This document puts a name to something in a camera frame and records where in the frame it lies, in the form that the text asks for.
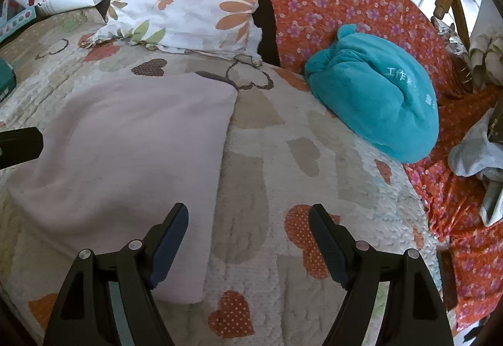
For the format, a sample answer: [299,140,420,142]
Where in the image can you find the teal cardboard box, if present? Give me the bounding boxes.
[0,58,17,102]

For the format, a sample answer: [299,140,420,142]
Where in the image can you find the red floral blanket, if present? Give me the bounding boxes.
[271,0,502,329]

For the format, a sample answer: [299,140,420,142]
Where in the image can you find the grey crumpled garment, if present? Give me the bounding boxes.
[448,108,502,227]

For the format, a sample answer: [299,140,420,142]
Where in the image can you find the pale pink cloth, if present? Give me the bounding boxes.
[6,71,238,304]

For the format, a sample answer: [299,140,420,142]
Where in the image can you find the teal fleece bundle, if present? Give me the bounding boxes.
[303,24,439,164]

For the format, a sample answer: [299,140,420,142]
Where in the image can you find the heart patterned quilt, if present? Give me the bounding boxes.
[1,8,440,345]

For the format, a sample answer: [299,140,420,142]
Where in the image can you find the colourful game box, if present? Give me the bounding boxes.
[0,0,37,42]

